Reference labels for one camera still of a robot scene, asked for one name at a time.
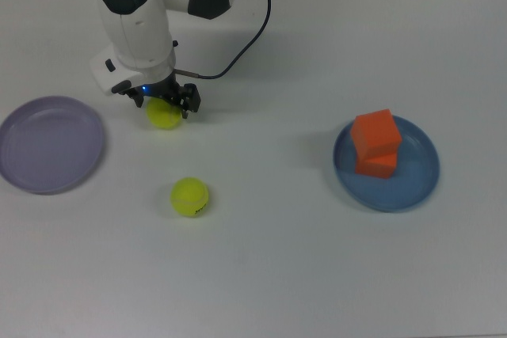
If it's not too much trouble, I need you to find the orange cube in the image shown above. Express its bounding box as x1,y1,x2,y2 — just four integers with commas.
349,108,402,160
353,151,398,180

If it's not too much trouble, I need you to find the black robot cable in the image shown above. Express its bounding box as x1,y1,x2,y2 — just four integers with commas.
173,0,274,80

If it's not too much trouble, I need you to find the yellow tennis ball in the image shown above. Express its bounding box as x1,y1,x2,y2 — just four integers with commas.
146,97,184,131
170,177,210,218

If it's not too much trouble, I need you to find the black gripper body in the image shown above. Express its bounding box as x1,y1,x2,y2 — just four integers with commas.
124,75,188,106

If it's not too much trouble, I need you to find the blue plate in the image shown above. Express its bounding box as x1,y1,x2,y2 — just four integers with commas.
332,114,440,213

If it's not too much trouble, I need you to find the purple plate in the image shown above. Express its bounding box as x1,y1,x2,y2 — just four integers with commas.
0,95,107,196

